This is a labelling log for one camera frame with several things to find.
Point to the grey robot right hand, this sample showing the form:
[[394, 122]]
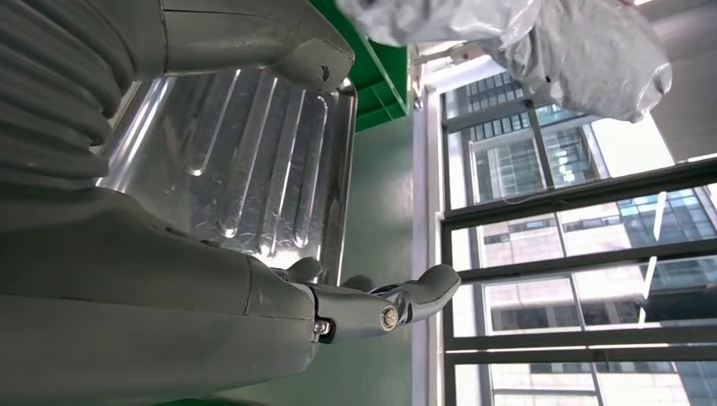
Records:
[[140, 314]]

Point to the white scale with steel tray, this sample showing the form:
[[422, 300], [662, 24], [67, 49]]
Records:
[[241, 168]]

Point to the green plastic crate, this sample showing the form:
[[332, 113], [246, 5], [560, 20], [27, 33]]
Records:
[[381, 73]]

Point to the dark framed window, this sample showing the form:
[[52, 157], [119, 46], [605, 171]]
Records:
[[560, 199]]

